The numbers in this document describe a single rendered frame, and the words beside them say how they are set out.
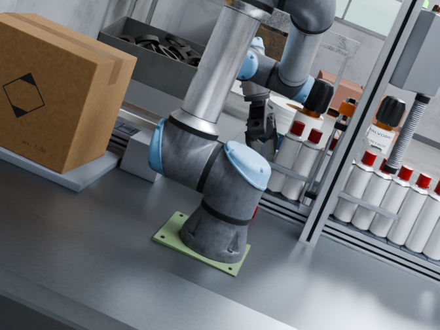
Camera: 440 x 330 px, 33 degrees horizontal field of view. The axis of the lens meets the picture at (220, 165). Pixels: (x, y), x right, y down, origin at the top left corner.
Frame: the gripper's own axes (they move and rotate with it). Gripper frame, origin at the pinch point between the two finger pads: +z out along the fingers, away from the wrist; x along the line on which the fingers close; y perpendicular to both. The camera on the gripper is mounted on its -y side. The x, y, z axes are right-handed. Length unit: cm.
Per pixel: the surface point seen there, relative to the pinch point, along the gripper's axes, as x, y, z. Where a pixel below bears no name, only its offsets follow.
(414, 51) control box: -41, -17, -27
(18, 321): 79, -8, 36
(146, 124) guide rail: 32.9, 3.5, -15.7
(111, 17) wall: 206, 496, -58
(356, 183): -24.0, -2.3, 6.8
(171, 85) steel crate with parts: 86, 232, -7
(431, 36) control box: -46, -16, -30
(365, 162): -26.8, -1.3, 1.5
